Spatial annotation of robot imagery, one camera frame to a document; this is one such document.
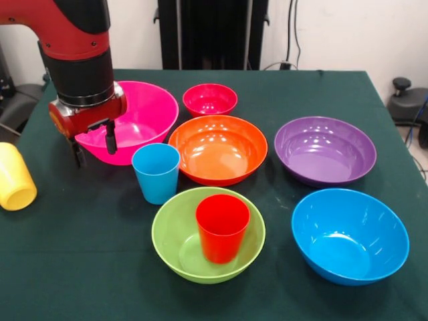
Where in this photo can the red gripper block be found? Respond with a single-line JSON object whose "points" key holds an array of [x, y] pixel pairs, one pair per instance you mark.
{"points": [[93, 115]]}

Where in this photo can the large magenta bowl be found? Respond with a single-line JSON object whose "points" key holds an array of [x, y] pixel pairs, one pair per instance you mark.
{"points": [[150, 107]]}

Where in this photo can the blue cup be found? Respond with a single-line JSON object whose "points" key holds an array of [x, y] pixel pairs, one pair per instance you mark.
{"points": [[157, 187]]}

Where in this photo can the yellow cup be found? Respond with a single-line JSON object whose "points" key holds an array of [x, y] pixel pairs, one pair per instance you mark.
{"points": [[13, 177]]}

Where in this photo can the green bowl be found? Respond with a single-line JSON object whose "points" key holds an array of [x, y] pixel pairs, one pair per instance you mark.
{"points": [[170, 240]]}

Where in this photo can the orange bowl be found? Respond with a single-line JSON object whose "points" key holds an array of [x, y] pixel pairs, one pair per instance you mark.
{"points": [[217, 157]]}

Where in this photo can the red cup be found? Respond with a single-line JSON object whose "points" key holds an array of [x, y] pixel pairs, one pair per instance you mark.
{"points": [[220, 240]]}

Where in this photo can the purple bowl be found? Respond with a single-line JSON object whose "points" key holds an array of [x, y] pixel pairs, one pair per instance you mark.
{"points": [[321, 157]]}

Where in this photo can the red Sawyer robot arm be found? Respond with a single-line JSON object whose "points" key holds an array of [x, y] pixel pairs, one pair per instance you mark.
{"points": [[80, 77]]}

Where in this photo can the black chair base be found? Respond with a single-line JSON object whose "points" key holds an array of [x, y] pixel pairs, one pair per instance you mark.
{"points": [[20, 100], [409, 103]]}

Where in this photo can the small pink bowl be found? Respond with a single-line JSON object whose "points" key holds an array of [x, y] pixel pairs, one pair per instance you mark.
{"points": [[209, 100]]}

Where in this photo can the dark green table cloth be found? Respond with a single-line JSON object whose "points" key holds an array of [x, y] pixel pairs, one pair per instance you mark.
{"points": [[301, 93]]}

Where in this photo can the blue bowl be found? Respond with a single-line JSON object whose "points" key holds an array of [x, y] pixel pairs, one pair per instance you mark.
{"points": [[347, 247]]}

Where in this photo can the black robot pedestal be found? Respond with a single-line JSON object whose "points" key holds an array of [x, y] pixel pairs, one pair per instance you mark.
{"points": [[207, 33]]}

